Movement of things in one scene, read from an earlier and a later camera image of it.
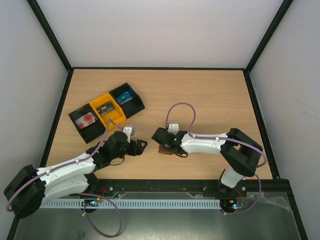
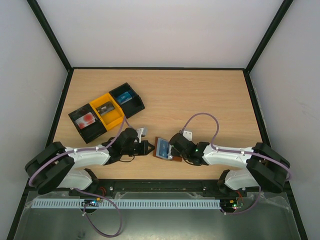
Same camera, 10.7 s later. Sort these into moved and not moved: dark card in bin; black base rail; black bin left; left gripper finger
Moved: left gripper finger
Not moved: black bin left; dark card in bin; black base rail
